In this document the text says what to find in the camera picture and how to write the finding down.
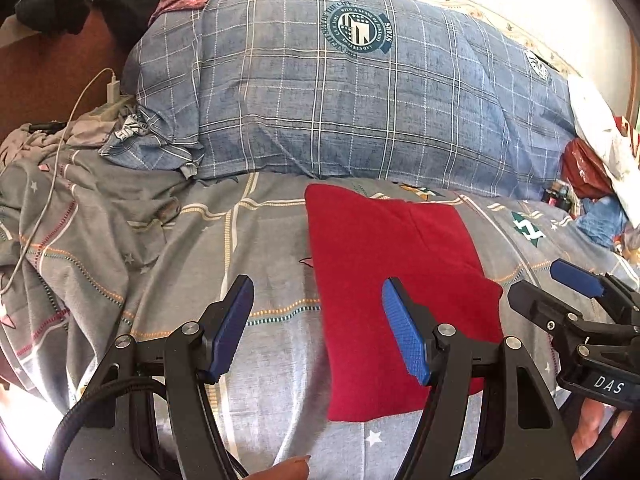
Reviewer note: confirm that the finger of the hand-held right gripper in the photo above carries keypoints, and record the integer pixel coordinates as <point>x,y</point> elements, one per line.
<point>575,276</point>
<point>537,305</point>

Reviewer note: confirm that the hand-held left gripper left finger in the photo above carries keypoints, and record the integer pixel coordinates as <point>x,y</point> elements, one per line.
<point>227,330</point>

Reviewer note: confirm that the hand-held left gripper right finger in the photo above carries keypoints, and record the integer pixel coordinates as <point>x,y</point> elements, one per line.
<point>405,330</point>

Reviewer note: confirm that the red garment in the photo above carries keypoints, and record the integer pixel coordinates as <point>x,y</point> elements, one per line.
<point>380,250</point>

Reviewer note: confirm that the person's right hand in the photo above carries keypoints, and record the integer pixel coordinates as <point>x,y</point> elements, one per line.
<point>595,425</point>

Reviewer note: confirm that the person's left hand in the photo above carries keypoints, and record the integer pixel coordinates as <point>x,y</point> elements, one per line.
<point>280,469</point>

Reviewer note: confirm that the blue crumpled cloth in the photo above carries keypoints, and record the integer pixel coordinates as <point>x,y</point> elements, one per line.
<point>602,220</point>

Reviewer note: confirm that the grey patterned bed sheet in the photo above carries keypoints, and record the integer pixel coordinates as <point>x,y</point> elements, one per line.
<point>200,260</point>

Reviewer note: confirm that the dark small bottle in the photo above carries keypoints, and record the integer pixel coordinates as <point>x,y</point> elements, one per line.
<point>556,194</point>

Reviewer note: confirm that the red plastic bag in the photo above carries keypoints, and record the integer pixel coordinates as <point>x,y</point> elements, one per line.
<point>585,167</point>

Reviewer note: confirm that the blue plaid pillow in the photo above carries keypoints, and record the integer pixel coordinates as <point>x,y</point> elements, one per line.
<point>325,100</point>

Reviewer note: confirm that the white power strip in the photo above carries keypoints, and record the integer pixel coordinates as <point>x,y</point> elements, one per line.
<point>112,110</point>

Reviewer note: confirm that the white charger plug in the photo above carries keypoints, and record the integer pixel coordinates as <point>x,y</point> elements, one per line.
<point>112,91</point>

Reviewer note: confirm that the black slim device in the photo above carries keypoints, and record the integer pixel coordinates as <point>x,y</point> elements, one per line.
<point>47,126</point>

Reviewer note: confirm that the white pink crumpled cloth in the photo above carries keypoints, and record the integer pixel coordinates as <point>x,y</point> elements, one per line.
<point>22,142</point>

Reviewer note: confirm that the brown wooden headboard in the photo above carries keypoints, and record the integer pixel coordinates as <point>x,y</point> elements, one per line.
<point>50,75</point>

